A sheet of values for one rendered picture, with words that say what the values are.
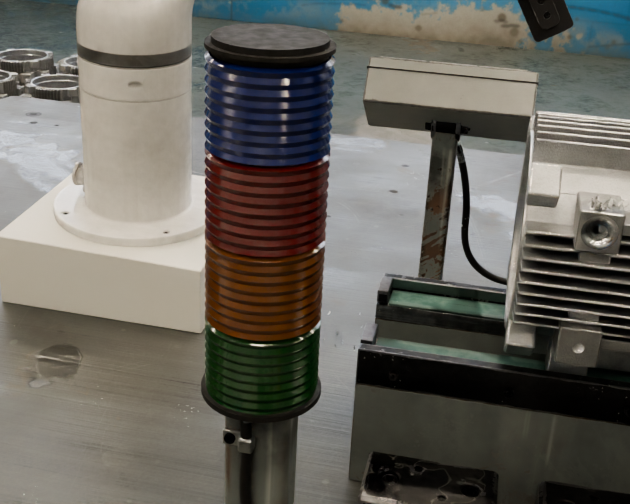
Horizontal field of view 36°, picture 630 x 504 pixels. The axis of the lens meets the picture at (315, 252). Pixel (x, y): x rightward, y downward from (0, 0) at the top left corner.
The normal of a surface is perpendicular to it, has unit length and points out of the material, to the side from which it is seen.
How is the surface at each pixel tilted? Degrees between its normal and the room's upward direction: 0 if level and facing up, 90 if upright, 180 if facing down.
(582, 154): 88
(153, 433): 0
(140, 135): 93
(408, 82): 52
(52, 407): 0
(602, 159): 88
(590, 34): 90
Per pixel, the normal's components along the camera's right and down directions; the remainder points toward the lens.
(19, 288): -0.23, 0.40
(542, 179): -0.11, -0.36
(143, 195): 0.24, 0.46
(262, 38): 0.04, -0.91
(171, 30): 0.75, 0.35
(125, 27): -0.01, 0.33
